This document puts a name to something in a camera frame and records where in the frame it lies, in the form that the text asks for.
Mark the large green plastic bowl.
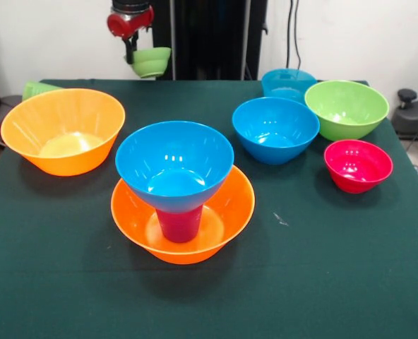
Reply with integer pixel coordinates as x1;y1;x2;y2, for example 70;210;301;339
304;80;390;141

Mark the dark green table cloth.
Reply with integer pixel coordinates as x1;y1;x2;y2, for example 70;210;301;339
0;78;418;339

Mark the purple plastic cup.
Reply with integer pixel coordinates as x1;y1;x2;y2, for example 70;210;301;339
155;206;203;244

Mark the black hanging cable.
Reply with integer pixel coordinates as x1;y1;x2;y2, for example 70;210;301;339
288;0;302;71

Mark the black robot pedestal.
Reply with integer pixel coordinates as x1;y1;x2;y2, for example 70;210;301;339
145;0;269;81

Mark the small green plastic bowl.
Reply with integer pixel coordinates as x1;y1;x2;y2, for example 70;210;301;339
130;47;172;79

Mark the large orange plastic bowl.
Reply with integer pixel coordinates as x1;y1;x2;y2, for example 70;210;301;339
110;165;256;266
0;88;126;177

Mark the black stand base with knob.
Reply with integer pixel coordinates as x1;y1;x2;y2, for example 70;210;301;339
392;88;418;142

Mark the small translucent blue bowl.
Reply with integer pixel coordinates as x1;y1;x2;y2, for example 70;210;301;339
261;68;318;105

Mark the blue plastic bowl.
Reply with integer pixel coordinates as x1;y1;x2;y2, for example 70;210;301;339
115;120;235;214
232;97;321;166

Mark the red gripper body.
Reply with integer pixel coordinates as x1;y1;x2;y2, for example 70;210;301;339
106;5;155;41

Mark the small pink plastic bowl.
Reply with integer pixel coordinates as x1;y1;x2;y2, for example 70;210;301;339
323;139;394;195

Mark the green plastic cup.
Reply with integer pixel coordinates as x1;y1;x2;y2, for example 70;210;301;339
21;81;64;102

